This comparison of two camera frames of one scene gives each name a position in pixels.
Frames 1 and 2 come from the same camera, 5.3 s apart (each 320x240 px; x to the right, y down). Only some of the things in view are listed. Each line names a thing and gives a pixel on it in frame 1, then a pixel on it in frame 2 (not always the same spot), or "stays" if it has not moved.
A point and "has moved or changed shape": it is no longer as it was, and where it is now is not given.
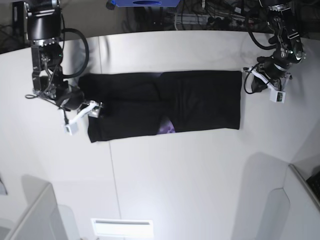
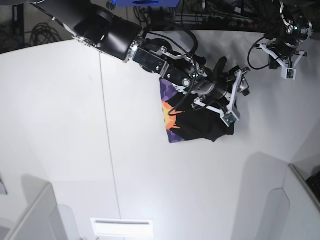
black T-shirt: (138, 104) has moved or changed shape
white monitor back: (43, 219) stays
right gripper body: (266, 74) -> (283, 51)
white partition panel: (292, 212) stays
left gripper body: (72, 98) -> (221, 91)
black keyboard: (314, 181) stays
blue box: (146, 3) stays
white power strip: (181, 17) stays
